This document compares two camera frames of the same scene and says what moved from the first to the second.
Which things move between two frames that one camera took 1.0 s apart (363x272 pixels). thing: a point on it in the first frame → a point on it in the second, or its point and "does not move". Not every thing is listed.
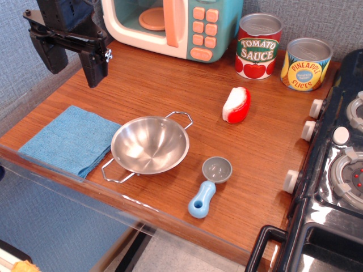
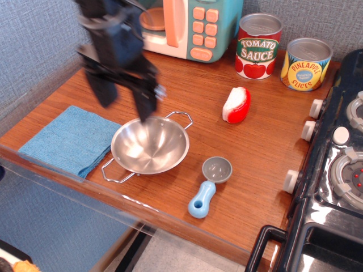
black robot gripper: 88,39 → 145,79
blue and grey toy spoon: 218,169 does not move
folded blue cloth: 77,141 does not move
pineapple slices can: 306,64 does not move
